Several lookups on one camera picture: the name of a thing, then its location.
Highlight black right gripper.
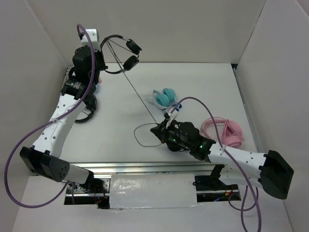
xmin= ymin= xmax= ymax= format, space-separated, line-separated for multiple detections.
xmin=151 ymin=118 xmax=192 ymax=149

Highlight black wired headphones taped band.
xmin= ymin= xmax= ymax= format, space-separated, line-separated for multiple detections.
xmin=99 ymin=35 xmax=169 ymax=147

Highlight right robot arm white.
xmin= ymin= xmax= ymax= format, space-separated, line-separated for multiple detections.
xmin=150 ymin=120 xmax=294 ymax=200

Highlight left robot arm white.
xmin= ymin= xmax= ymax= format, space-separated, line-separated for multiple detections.
xmin=20 ymin=46 xmax=106 ymax=193

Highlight black small headphones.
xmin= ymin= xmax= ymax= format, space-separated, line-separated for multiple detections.
xmin=167 ymin=143 xmax=191 ymax=152

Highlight blue pink headphones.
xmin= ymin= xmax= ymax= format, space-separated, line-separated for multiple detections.
xmin=89 ymin=76 xmax=102 ymax=94

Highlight teal white folded headphones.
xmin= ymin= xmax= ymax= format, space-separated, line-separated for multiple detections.
xmin=152 ymin=88 xmax=178 ymax=113

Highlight black headset with microphone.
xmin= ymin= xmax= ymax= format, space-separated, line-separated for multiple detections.
xmin=75 ymin=94 xmax=97 ymax=124

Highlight white foil covered panel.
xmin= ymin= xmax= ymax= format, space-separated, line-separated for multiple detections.
xmin=109 ymin=174 xmax=197 ymax=209

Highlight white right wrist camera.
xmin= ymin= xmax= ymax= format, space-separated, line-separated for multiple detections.
xmin=164 ymin=104 xmax=182 ymax=120

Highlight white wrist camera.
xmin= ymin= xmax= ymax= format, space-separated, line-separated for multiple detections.
xmin=79 ymin=29 xmax=101 ymax=52
xmin=164 ymin=104 xmax=182 ymax=120

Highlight aluminium frame rail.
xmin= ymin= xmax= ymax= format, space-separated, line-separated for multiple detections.
xmin=61 ymin=63 xmax=257 ymax=174

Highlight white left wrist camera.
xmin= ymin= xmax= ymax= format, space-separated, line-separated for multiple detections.
xmin=79 ymin=29 xmax=101 ymax=52

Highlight pink headphones with cable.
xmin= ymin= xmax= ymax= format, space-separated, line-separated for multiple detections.
xmin=200 ymin=117 xmax=244 ymax=148

